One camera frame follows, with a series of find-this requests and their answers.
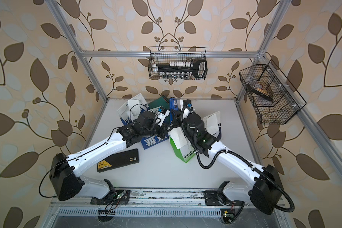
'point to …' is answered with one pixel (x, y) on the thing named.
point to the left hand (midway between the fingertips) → (170, 125)
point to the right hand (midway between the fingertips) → (173, 109)
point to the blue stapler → (173, 106)
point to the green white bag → (183, 148)
